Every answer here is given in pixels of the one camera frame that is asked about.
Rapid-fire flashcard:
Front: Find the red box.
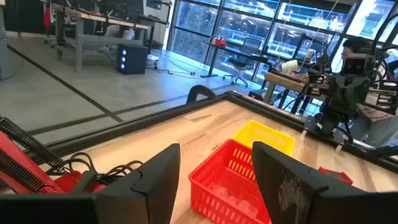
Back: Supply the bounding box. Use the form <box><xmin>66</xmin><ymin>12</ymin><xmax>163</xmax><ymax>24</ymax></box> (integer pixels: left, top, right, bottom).
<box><xmin>213</xmin><ymin>36</ymin><xmax>228</xmax><ymax>49</ymax></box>

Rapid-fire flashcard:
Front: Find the paper cup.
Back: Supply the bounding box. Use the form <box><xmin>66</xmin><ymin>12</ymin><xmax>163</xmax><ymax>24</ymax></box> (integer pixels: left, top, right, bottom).
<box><xmin>305</xmin><ymin>48</ymin><xmax>317</xmax><ymax>63</ymax></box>

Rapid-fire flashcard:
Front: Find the black lamp cable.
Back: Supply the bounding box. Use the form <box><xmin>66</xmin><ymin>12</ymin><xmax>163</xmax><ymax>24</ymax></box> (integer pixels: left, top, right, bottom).
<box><xmin>46</xmin><ymin>151</ymin><xmax>144</xmax><ymax>185</ymax></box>

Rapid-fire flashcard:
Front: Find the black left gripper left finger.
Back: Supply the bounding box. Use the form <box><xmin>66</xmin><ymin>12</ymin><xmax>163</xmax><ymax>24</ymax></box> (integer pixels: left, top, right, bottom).
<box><xmin>95</xmin><ymin>142</ymin><xmax>182</xmax><ymax>224</ymax></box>

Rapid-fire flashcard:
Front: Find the black computer tower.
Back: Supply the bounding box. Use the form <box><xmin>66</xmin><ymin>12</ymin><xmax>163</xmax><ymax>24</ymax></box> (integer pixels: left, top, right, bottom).
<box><xmin>116</xmin><ymin>43</ymin><xmax>149</xmax><ymax>75</ymax></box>

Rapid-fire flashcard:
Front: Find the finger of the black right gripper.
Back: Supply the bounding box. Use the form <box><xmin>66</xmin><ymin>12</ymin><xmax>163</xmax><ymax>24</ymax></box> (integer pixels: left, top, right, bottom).
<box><xmin>369</xmin><ymin>79</ymin><xmax>398</xmax><ymax>107</ymax></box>
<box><xmin>307</xmin><ymin>73</ymin><xmax>331</xmax><ymax>97</ymax></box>

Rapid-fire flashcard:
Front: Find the red plastic basket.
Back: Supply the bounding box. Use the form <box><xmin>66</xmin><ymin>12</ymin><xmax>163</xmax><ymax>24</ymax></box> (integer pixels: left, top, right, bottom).
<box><xmin>188</xmin><ymin>138</ymin><xmax>273</xmax><ymax>224</ymax></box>

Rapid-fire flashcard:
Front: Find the red digital meter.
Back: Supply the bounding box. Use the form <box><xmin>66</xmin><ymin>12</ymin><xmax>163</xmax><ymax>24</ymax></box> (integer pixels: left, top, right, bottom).
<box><xmin>317</xmin><ymin>166</ymin><xmax>354</xmax><ymax>185</ymax></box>

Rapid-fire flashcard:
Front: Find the red desk lamp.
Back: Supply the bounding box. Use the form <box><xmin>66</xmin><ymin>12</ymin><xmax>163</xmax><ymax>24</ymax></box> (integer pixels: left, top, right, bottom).
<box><xmin>0</xmin><ymin>116</ymin><xmax>108</xmax><ymax>195</ymax></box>

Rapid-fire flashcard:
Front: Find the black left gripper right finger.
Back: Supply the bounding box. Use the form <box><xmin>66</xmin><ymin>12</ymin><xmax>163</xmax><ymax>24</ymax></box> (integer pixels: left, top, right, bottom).
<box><xmin>251</xmin><ymin>141</ymin><xmax>330</xmax><ymax>224</ymax></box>

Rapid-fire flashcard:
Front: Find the black office chair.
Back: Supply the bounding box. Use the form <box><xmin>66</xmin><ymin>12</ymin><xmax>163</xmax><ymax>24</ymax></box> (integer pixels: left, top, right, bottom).
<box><xmin>221</xmin><ymin>37</ymin><xmax>265</xmax><ymax>88</ymax></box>

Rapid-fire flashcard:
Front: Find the black desk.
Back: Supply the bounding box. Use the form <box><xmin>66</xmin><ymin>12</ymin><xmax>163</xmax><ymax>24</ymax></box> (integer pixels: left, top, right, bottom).
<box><xmin>200</xmin><ymin>42</ymin><xmax>273</xmax><ymax>78</ymax></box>

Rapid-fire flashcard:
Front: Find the wooden desk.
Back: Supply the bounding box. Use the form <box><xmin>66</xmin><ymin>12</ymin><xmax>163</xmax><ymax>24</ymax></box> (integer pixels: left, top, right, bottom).
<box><xmin>263</xmin><ymin>70</ymin><xmax>312</xmax><ymax>105</ymax></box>

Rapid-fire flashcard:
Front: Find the yellow plastic basket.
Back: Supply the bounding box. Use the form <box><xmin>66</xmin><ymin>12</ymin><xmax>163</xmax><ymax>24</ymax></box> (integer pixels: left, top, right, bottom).
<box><xmin>232</xmin><ymin>119</ymin><xmax>296</xmax><ymax>157</ymax></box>

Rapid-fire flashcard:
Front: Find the wooden workbench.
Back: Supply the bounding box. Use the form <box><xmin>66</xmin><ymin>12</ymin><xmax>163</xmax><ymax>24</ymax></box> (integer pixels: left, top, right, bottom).
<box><xmin>51</xmin><ymin>2</ymin><xmax>170</xmax><ymax>73</ymax></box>

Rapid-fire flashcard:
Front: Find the person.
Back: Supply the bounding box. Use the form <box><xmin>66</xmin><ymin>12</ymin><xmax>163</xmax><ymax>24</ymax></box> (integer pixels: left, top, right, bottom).
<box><xmin>340</xmin><ymin>36</ymin><xmax>398</xmax><ymax>149</ymax></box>

